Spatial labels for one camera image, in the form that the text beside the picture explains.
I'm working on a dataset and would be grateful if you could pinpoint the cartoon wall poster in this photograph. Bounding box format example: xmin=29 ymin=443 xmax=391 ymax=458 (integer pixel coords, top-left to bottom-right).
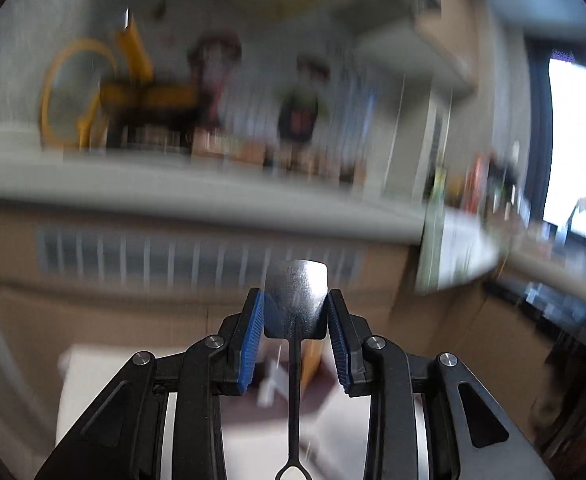
xmin=188 ymin=30 xmax=379 ymax=183

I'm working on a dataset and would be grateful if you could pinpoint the window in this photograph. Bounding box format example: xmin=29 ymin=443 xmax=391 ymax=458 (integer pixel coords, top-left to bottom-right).
xmin=543 ymin=50 xmax=586 ymax=241

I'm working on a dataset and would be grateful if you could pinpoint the brown wooden counter cabinet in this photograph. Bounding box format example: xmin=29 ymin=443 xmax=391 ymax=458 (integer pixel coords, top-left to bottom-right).
xmin=0 ymin=205 xmax=586 ymax=441

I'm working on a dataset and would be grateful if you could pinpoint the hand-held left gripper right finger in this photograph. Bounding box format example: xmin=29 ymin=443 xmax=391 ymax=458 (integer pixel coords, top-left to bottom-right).
xmin=325 ymin=289 xmax=556 ymax=480

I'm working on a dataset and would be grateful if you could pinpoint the green checked cloth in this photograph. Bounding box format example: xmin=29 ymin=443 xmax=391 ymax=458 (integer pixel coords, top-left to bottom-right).
xmin=415 ymin=204 xmax=504 ymax=295

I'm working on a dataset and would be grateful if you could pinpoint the maroon plastic utensil holder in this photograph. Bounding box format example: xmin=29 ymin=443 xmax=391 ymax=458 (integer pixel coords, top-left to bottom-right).
xmin=222 ymin=339 xmax=374 ymax=428

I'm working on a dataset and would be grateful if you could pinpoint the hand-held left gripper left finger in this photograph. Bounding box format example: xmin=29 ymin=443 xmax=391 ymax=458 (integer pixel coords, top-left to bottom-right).
xmin=36 ymin=287 xmax=265 ymax=480

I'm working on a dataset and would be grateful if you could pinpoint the yellow handled frying pan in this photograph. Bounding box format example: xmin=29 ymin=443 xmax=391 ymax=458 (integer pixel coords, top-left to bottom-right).
xmin=98 ymin=7 xmax=211 ymax=131

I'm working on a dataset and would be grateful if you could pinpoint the grey vent grille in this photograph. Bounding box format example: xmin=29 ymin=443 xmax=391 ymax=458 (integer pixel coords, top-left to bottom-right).
xmin=36 ymin=225 xmax=366 ymax=288

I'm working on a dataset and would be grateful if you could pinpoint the cream tablecloth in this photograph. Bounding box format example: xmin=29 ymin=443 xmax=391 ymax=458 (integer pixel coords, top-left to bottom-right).
xmin=56 ymin=342 xmax=434 ymax=480

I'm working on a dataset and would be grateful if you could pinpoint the metal shovel-shaped spoon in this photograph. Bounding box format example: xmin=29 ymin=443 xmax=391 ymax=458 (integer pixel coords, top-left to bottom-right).
xmin=264 ymin=259 xmax=330 ymax=480

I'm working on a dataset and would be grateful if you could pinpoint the yellow rimmed glass lid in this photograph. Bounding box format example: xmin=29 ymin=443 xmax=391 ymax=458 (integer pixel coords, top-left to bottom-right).
xmin=40 ymin=38 xmax=120 ymax=151

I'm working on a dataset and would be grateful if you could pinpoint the speckled stone countertop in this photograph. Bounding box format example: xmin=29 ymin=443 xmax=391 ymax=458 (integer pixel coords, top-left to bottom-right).
xmin=0 ymin=132 xmax=586 ymax=321

